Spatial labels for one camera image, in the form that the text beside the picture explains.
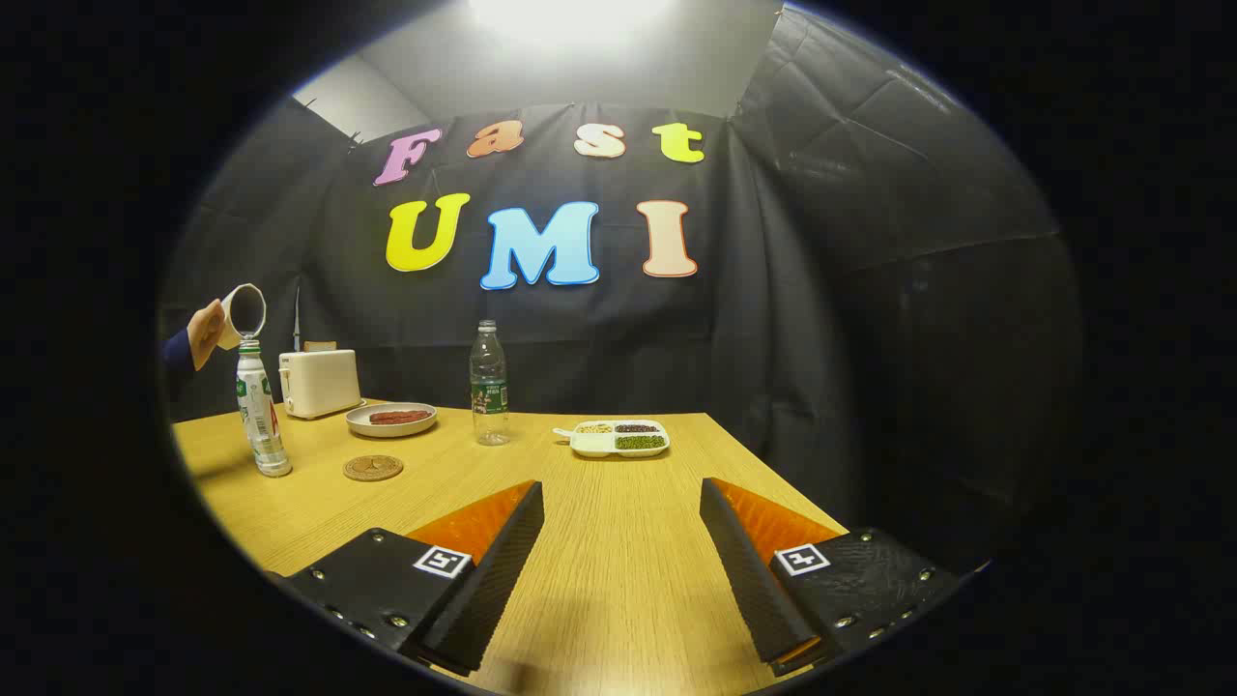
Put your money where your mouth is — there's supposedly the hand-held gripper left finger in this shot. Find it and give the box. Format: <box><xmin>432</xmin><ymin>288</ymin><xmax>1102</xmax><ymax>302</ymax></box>
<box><xmin>275</xmin><ymin>479</ymin><xmax>545</xmax><ymax>678</ymax></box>

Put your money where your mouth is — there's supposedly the white juice bottle green label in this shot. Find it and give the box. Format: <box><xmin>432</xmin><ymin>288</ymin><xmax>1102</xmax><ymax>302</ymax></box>
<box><xmin>237</xmin><ymin>340</ymin><xmax>293</xmax><ymax>479</ymax></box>

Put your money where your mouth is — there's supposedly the clear plastic water bottle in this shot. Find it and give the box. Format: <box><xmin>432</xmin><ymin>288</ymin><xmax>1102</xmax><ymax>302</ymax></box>
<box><xmin>470</xmin><ymin>320</ymin><xmax>510</xmax><ymax>447</ymax></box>

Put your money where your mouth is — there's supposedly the white divided tray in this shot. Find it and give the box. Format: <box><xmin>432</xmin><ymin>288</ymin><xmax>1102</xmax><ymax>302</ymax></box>
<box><xmin>553</xmin><ymin>419</ymin><xmax>671</xmax><ymax>459</ymax></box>

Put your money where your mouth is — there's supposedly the white toaster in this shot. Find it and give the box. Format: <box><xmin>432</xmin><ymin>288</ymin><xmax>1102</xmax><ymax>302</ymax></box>
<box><xmin>278</xmin><ymin>349</ymin><xmax>364</xmax><ymax>421</ymax></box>

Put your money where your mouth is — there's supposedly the wooden table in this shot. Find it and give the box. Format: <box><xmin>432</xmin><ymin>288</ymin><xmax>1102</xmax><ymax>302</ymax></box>
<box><xmin>172</xmin><ymin>399</ymin><xmax>851</xmax><ymax>696</ymax></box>

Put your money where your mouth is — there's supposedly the black backdrop cloth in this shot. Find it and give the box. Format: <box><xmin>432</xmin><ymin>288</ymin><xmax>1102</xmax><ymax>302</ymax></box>
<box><xmin>158</xmin><ymin>5</ymin><xmax>1083</xmax><ymax>581</ymax></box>

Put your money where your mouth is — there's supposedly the round grey plate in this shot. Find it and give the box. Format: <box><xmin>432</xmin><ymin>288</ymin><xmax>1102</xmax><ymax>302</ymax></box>
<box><xmin>346</xmin><ymin>402</ymin><xmax>438</xmax><ymax>439</ymax></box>

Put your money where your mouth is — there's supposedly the white cup wooden handle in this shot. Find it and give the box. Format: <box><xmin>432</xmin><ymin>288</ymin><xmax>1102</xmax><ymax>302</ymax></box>
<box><xmin>215</xmin><ymin>283</ymin><xmax>268</xmax><ymax>351</ymax></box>

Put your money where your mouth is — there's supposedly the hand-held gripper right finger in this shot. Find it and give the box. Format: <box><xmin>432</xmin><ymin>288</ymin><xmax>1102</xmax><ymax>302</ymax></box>
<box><xmin>700</xmin><ymin>477</ymin><xmax>967</xmax><ymax>678</ymax></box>

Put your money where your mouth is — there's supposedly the round cork coaster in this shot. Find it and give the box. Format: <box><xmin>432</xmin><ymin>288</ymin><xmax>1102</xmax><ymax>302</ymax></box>
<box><xmin>342</xmin><ymin>454</ymin><xmax>405</xmax><ymax>482</ymax></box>

